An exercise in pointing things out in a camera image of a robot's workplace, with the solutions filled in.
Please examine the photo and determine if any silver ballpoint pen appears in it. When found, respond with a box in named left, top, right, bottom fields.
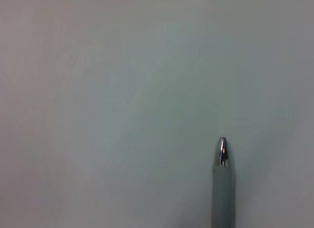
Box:
left=211, top=137, right=236, bottom=228

